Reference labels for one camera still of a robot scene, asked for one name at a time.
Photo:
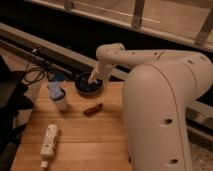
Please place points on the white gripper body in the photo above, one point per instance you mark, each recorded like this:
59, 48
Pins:
95, 75

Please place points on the dark ceramic bowl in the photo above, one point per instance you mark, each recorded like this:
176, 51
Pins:
85, 88

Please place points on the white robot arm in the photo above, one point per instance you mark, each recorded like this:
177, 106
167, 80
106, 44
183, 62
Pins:
156, 93

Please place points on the brown snack bar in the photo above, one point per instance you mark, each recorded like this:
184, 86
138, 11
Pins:
93, 110

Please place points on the blue object behind table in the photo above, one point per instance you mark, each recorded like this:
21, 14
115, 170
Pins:
58, 78

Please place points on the white cup with blue sponge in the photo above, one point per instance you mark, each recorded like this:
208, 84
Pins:
58, 95

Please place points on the black chair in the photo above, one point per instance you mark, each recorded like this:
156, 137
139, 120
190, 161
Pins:
12, 100

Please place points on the white plastic bottle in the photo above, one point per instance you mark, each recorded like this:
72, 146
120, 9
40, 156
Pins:
49, 144

